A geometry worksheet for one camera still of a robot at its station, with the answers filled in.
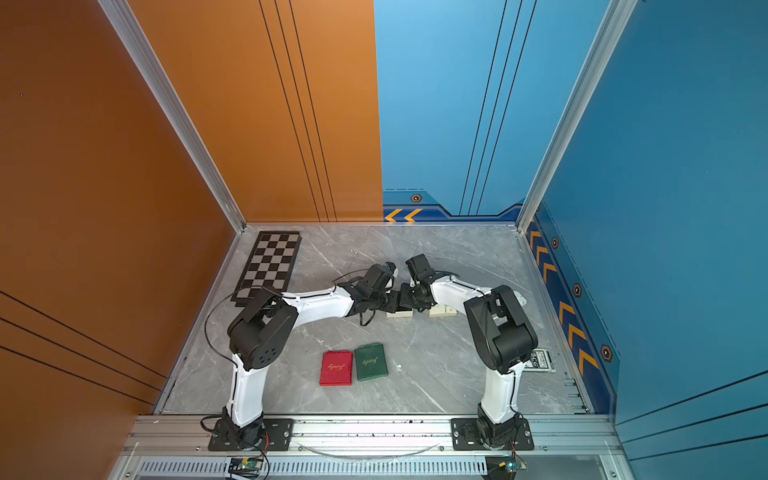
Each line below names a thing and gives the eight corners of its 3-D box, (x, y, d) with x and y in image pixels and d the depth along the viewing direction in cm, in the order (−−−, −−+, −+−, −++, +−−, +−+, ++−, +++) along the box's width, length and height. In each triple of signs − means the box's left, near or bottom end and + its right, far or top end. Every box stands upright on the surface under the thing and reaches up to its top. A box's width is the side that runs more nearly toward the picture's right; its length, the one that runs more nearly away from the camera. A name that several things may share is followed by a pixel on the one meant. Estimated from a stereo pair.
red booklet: (321, 386, 83) (318, 382, 80) (325, 355, 89) (323, 350, 86) (352, 386, 83) (350, 382, 80) (354, 355, 89) (353, 350, 86)
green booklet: (358, 381, 83) (357, 378, 81) (354, 350, 89) (353, 346, 87) (388, 375, 84) (387, 372, 82) (382, 345, 90) (382, 341, 88)
